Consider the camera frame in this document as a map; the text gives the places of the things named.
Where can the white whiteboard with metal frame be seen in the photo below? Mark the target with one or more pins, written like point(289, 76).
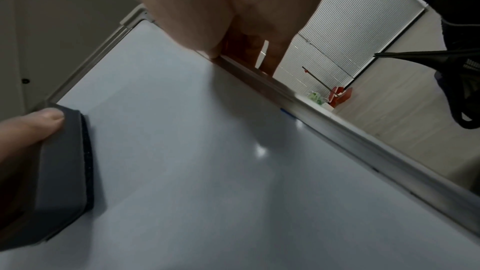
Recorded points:
point(225, 174)

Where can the grey window blinds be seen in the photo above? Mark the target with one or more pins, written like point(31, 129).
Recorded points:
point(356, 25)

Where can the green plastic bag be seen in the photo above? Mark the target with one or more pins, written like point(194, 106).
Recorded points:
point(316, 98)

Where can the person's right hand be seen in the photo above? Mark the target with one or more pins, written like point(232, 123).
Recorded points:
point(232, 2)

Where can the red broom with dustpan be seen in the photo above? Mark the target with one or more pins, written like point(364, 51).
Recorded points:
point(341, 95)

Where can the black whiteboard eraser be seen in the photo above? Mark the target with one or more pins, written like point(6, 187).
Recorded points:
point(60, 174)

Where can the person's left hand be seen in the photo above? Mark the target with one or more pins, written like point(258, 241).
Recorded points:
point(30, 126)

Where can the black office chair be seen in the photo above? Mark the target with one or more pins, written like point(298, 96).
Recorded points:
point(453, 55)

